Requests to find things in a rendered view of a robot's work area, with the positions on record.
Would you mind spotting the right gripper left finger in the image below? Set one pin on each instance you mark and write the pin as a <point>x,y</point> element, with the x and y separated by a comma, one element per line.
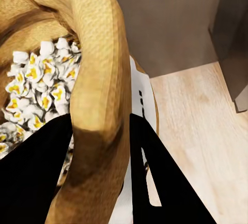
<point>30,172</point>

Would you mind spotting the popcorn bag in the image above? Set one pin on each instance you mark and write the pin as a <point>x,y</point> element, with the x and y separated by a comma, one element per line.
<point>109,86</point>

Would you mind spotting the fridge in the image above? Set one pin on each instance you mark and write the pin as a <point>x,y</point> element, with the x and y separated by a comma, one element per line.
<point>235,66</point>

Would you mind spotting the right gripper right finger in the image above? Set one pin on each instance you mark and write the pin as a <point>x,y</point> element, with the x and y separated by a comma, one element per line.
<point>180,202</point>

